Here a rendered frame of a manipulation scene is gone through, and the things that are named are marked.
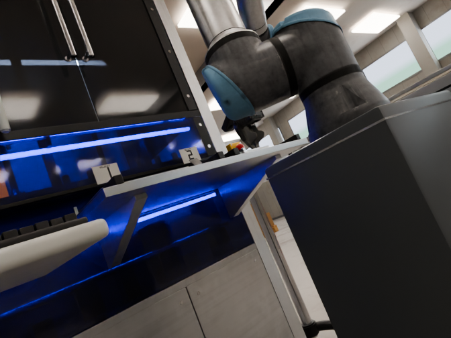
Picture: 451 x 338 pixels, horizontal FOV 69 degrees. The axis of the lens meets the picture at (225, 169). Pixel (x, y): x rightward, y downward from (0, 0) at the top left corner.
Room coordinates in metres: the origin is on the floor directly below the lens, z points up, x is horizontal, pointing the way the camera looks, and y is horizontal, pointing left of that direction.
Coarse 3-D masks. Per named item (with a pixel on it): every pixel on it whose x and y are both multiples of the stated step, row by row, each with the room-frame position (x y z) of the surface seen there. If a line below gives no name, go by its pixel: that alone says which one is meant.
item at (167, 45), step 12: (144, 0) 1.34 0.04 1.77; (156, 12) 1.37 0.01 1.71; (156, 24) 1.35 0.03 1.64; (168, 48) 1.36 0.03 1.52; (168, 60) 1.34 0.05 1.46; (180, 72) 1.36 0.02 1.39; (180, 84) 1.34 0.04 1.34; (192, 108) 1.35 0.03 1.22; (204, 132) 1.35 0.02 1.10; (204, 144) 1.34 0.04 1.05
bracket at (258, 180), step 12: (276, 156) 1.07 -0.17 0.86; (252, 168) 1.15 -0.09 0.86; (264, 168) 1.11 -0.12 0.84; (240, 180) 1.21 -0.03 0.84; (252, 180) 1.17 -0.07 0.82; (228, 192) 1.28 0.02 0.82; (240, 192) 1.23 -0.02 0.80; (252, 192) 1.20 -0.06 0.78; (228, 204) 1.30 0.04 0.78; (240, 204) 1.25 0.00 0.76
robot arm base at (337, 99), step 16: (320, 80) 0.55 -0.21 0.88; (336, 80) 0.54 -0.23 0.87; (352, 80) 0.54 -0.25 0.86; (368, 80) 0.56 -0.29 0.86; (304, 96) 0.58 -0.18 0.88; (320, 96) 0.55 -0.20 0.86; (336, 96) 0.54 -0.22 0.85; (352, 96) 0.53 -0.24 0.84; (368, 96) 0.53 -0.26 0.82; (384, 96) 0.55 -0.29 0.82; (320, 112) 0.55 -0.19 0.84; (336, 112) 0.53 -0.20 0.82; (352, 112) 0.52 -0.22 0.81; (320, 128) 0.56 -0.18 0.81; (336, 128) 0.54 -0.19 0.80
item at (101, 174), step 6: (96, 168) 1.04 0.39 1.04; (102, 168) 1.05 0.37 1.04; (114, 168) 1.07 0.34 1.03; (96, 174) 1.03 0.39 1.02; (102, 174) 1.04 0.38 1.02; (108, 174) 1.06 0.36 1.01; (114, 174) 1.07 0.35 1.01; (96, 180) 1.03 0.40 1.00; (102, 180) 1.04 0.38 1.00; (108, 180) 1.05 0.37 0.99
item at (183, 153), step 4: (188, 148) 1.28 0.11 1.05; (192, 148) 1.29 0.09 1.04; (196, 148) 1.31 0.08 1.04; (180, 152) 1.25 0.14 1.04; (184, 152) 1.26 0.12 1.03; (188, 152) 1.28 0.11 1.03; (192, 152) 1.29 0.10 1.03; (196, 152) 1.30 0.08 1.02; (184, 156) 1.26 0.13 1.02; (188, 156) 1.27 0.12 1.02; (192, 156) 1.28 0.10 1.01; (196, 156) 1.29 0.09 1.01; (184, 160) 1.25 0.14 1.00; (188, 160) 1.27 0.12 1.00
